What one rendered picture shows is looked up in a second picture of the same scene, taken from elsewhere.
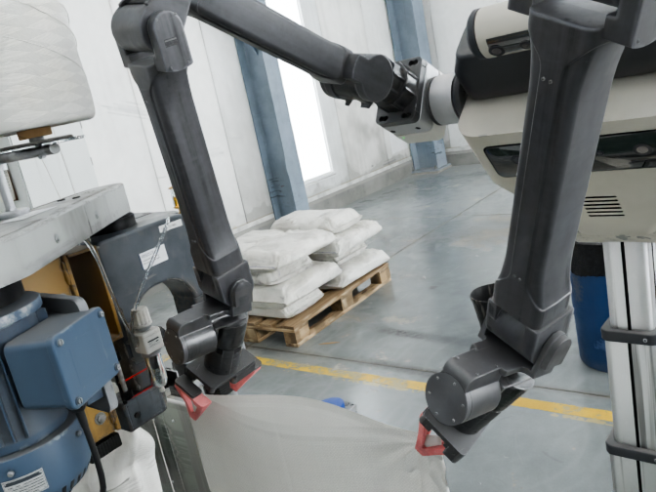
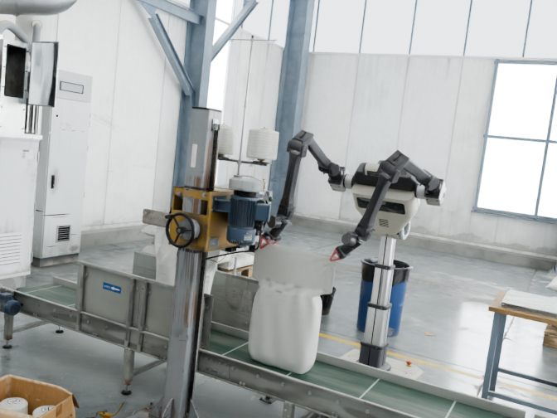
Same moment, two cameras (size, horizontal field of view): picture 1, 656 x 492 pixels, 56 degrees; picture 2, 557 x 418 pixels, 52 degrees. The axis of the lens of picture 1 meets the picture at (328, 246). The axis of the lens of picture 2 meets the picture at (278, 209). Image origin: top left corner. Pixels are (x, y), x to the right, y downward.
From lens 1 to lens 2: 2.39 m
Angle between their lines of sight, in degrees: 15
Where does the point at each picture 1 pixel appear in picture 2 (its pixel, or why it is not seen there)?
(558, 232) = (375, 210)
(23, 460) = (249, 231)
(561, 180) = (378, 200)
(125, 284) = not seen: hidden behind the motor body
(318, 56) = (324, 160)
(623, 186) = (389, 217)
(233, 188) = (150, 193)
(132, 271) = not seen: hidden behind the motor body
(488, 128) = (360, 191)
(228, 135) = (158, 157)
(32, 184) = (52, 152)
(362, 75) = (332, 168)
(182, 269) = not seen: hidden behind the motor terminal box
